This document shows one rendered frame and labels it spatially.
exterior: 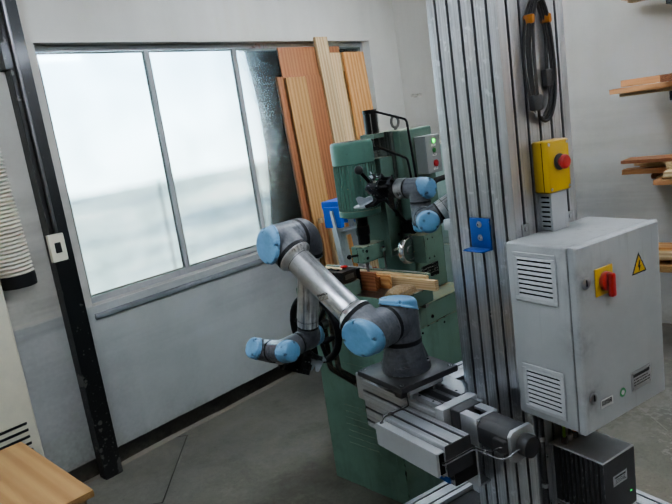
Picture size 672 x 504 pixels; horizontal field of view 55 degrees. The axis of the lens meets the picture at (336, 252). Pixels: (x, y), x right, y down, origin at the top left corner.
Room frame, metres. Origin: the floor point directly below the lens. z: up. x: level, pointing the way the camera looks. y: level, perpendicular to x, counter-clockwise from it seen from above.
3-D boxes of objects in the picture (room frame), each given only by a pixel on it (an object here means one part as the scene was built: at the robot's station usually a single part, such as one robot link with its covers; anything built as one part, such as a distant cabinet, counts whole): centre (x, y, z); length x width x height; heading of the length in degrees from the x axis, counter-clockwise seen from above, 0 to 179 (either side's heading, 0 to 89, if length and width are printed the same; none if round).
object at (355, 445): (2.74, -0.21, 0.36); 0.58 x 0.45 x 0.71; 133
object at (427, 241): (2.67, -0.37, 1.02); 0.09 x 0.07 x 0.12; 43
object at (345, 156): (2.66, -0.12, 1.35); 0.18 x 0.18 x 0.31
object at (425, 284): (2.60, -0.18, 0.92); 0.55 x 0.02 x 0.04; 43
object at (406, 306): (1.87, -0.16, 0.98); 0.13 x 0.12 x 0.14; 136
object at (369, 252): (2.67, -0.14, 1.03); 0.14 x 0.07 x 0.09; 133
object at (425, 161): (2.77, -0.46, 1.40); 0.10 x 0.06 x 0.16; 133
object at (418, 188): (2.27, -0.33, 1.32); 0.11 x 0.08 x 0.09; 43
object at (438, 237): (2.86, -0.34, 1.16); 0.22 x 0.22 x 0.72; 43
